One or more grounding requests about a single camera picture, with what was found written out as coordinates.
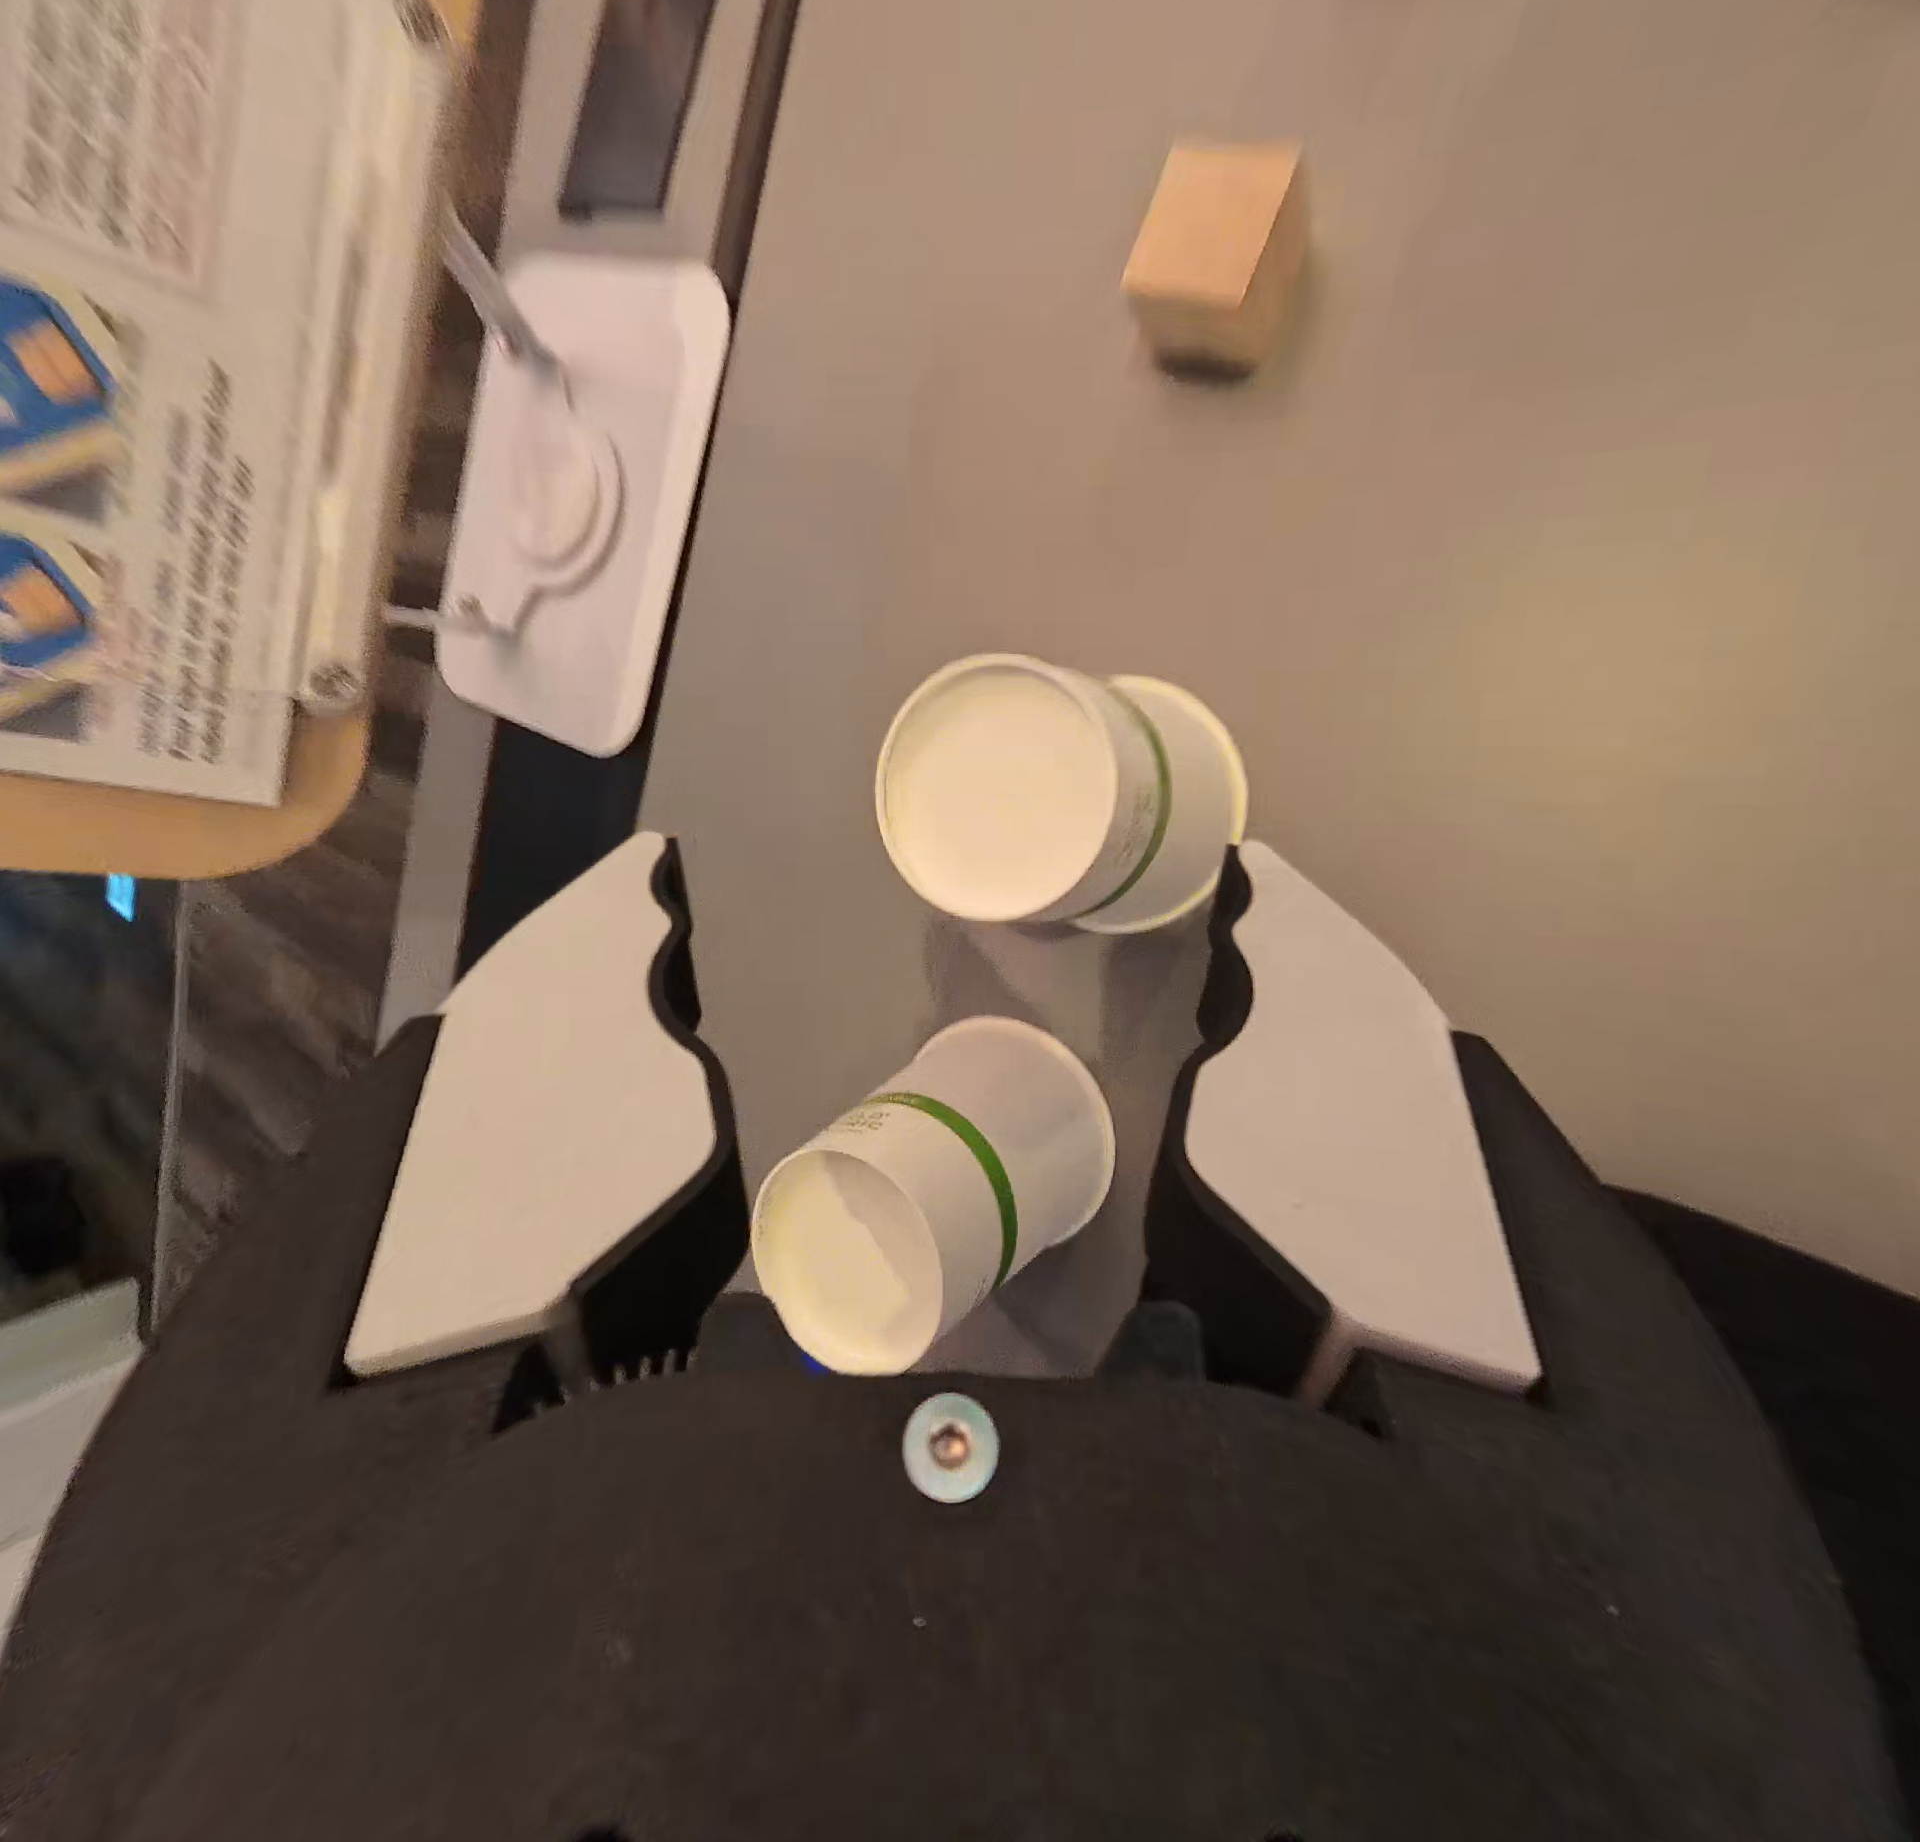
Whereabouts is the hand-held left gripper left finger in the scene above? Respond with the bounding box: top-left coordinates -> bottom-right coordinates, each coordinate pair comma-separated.
343,829 -> 748,1381

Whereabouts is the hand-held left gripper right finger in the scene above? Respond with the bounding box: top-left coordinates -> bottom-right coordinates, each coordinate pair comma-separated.
1182,839 -> 1548,1401

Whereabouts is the white paper cup green band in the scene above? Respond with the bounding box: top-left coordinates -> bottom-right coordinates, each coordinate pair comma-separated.
749,1016 -> 1117,1378
877,653 -> 1251,930

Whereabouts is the wooden cube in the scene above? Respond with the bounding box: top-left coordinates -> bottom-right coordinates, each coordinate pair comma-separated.
1122,139 -> 1309,382

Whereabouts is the instruction sheet on wooden stand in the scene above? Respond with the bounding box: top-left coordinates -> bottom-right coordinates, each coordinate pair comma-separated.
0,0 -> 734,879

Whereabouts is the printed instruction sheet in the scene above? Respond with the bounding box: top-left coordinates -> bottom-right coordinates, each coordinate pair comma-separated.
0,0 -> 452,809

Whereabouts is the black desk cable slot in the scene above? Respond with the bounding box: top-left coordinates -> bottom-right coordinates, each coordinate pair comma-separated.
558,0 -> 738,218

